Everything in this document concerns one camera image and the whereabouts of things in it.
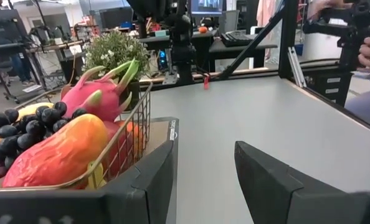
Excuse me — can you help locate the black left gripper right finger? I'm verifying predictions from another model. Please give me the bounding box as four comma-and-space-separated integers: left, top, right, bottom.
234, 140, 370, 224

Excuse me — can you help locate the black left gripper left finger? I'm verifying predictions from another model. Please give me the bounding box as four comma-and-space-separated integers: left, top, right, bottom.
0, 139, 176, 224

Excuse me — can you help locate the yellow banana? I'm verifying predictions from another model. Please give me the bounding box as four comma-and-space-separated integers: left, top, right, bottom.
84, 161, 107, 190

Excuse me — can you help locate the red apple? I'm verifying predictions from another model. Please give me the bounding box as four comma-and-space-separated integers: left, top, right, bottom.
102, 120, 125, 183

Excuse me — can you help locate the orange fruit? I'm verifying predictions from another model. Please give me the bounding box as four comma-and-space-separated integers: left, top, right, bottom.
116, 119, 143, 158

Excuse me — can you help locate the orange red papaya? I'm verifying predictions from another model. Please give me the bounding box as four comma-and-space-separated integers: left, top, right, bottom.
2, 113, 109, 189

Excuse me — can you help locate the pink dragon fruit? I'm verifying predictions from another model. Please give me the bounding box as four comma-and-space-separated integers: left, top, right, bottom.
59, 58, 140, 123

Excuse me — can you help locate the black grape bunch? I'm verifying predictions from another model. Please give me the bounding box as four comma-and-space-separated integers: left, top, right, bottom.
0, 100, 88, 169

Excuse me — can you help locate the person's leg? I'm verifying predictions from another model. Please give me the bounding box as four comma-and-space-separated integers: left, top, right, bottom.
344, 88, 370, 129

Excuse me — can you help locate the black drawer box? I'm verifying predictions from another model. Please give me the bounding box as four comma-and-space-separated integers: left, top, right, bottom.
302, 70, 353, 107

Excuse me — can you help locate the green plant with white flowers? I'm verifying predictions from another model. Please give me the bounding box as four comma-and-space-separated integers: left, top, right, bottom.
82, 30, 151, 82

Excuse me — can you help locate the black desk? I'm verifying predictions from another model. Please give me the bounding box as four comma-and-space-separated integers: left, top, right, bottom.
208, 39, 278, 74
138, 29, 219, 73

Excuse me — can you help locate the person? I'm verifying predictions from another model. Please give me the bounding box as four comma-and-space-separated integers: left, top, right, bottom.
0, 0, 34, 87

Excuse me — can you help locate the black keyboard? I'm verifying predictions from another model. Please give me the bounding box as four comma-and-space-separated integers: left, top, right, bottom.
220, 30, 255, 48

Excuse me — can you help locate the dark background monitor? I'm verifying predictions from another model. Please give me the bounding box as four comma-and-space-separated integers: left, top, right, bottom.
98, 6, 135, 31

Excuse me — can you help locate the pink hanging cloth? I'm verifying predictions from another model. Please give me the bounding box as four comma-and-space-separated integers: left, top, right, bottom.
255, 0, 278, 28

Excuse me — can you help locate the grey office chair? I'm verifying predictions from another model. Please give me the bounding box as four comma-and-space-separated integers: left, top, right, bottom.
217, 9, 241, 34

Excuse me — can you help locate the computer monitor with blue screen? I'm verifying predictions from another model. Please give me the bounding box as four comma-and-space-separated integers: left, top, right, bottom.
189, 0, 225, 17

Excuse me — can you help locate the metal wire basket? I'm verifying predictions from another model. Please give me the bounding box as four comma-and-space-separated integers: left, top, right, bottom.
0, 81, 154, 192

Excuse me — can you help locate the aluminium frame bracket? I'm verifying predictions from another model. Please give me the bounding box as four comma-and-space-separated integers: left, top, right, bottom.
286, 45, 308, 88

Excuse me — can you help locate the black diagonal frame strut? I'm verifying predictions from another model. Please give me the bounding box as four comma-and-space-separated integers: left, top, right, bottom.
218, 8, 286, 81

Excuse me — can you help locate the black frame post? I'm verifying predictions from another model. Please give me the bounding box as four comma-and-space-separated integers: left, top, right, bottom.
277, 0, 300, 81

